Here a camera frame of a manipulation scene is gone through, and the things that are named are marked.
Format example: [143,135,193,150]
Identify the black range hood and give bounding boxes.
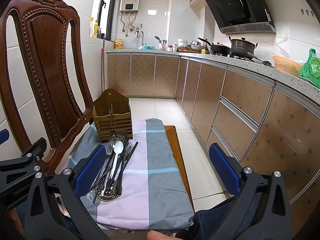
[205,0,276,35]

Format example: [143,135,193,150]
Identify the steel fork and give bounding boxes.
[98,139,114,197]

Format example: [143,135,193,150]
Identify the steel kitchen faucet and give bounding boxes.
[135,29,144,46]

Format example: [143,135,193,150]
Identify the dark cooking pot with lid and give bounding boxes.
[229,37,258,60]

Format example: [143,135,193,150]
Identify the yellow detergent bottle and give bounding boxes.
[92,21,99,38]

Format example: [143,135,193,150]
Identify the large steel ladle spoon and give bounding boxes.
[97,134,125,199]

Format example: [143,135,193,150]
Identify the green plastic bag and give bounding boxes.
[298,49,320,89]

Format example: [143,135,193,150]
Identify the black wok pan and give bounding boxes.
[198,37,231,57]

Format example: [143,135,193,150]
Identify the white ceramic spoon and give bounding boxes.
[109,140,124,179]

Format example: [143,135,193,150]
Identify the blue jeans leg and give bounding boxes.
[175,194,260,240]

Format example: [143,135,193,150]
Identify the blue cloth at sink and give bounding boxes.
[138,45,155,50]

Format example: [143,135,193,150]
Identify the white bowl stack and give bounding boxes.
[177,39,188,48]

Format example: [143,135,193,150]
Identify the beige plastic basket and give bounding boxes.
[272,56,302,77]

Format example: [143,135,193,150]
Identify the orange wooden table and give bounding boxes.
[164,126,194,210]

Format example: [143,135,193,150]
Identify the bamboo utensil holder box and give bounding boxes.
[93,88,133,142]

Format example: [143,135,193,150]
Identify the kitchen counter with cabinets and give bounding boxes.
[106,49,319,235]

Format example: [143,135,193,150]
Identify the white utensil cup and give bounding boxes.
[155,36,167,51]

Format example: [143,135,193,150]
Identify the steel bowl on counter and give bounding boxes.
[190,41,203,50]

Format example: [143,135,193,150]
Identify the soy sauce bottle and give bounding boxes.
[201,39,209,54]

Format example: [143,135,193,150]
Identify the black chopstick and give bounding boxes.
[91,139,132,202]
[112,142,138,196]

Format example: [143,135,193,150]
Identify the grey lilac striped cloth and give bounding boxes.
[80,119,194,231]

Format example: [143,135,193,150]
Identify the person's hand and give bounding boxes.
[146,230,180,240]

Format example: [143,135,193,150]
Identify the carved dark wooden chair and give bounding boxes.
[1,0,93,174]

